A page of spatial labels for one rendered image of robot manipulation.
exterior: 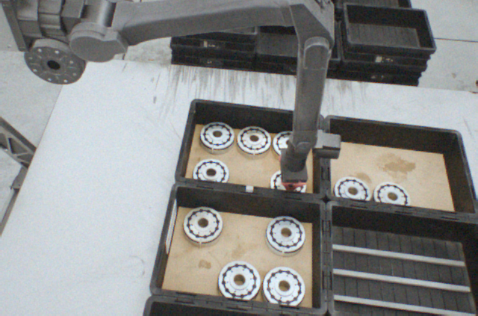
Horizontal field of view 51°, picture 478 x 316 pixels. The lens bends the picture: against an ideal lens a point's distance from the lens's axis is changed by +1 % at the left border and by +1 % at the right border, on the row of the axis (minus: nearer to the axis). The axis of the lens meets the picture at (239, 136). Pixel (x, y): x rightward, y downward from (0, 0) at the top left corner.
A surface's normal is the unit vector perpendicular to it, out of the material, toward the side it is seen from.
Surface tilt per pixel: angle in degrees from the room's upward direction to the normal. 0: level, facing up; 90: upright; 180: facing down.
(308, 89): 103
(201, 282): 0
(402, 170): 0
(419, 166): 0
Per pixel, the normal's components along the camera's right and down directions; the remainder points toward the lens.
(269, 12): -0.26, 0.86
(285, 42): 0.07, -0.62
